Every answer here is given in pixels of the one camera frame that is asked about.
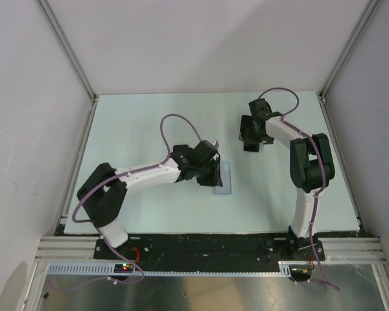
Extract black phone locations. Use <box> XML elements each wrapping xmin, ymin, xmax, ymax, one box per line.
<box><xmin>243</xmin><ymin>140</ymin><xmax>260</xmax><ymax>153</ymax></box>

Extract clear blue phone case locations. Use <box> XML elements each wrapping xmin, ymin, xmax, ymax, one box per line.
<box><xmin>213</xmin><ymin>161</ymin><xmax>232</xmax><ymax>196</ymax></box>

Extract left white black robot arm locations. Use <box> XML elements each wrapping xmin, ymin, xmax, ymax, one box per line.
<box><xmin>77</xmin><ymin>140</ymin><xmax>223</xmax><ymax>259</ymax></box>

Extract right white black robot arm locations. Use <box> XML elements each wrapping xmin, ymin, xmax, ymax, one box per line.
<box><xmin>239</xmin><ymin>98</ymin><xmax>335</xmax><ymax>260</ymax></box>

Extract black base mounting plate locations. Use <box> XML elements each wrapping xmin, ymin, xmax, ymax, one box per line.
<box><xmin>93</xmin><ymin>233</ymin><xmax>325</xmax><ymax>273</ymax></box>

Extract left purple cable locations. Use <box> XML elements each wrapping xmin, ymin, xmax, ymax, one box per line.
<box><xmin>47</xmin><ymin>113</ymin><xmax>202</xmax><ymax>292</ymax></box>

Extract purple cable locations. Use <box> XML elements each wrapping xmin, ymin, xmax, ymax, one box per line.
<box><xmin>47</xmin><ymin>113</ymin><xmax>202</xmax><ymax>292</ymax></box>
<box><xmin>257</xmin><ymin>87</ymin><xmax>340</xmax><ymax>291</ymax></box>

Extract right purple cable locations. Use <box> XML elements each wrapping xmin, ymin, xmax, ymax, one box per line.
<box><xmin>257</xmin><ymin>87</ymin><xmax>340</xmax><ymax>291</ymax></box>

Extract right aluminium corner post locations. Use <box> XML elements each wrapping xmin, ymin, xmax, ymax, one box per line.
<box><xmin>319</xmin><ymin>0</ymin><xmax>383</xmax><ymax>101</ymax></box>

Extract aluminium corner post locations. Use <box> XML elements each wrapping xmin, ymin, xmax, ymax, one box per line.
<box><xmin>36</xmin><ymin>0</ymin><xmax>97</xmax><ymax>104</ymax></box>
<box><xmin>319</xmin><ymin>0</ymin><xmax>383</xmax><ymax>101</ymax></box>

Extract white slotted cable duct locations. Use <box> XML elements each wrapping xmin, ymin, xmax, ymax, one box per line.
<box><xmin>43</xmin><ymin>260</ymin><xmax>294</xmax><ymax>278</ymax></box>

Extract aluminium frame rail front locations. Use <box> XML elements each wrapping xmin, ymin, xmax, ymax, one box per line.
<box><xmin>34</xmin><ymin>236</ymin><xmax>387</xmax><ymax>264</ymax></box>

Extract left aluminium corner post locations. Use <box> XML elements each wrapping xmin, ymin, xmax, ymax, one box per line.
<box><xmin>36</xmin><ymin>0</ymin><xmax>97</xmax><ymax>104</ymax></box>

